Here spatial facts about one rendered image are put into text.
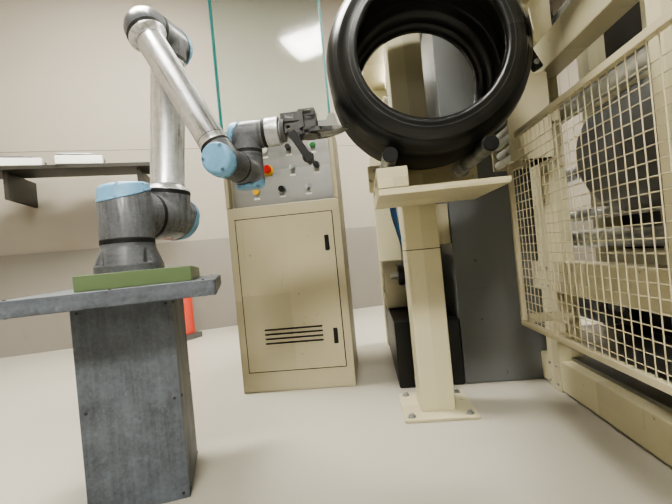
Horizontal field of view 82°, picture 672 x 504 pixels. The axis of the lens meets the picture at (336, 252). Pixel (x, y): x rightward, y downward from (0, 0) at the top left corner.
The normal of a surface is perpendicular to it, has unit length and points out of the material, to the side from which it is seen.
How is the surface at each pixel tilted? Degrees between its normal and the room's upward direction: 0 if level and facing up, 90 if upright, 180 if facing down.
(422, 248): 90
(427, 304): 90
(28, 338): 90
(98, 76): 90
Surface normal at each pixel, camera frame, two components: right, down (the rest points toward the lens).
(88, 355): 0.26, -0.03
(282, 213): -0.07, 0.00
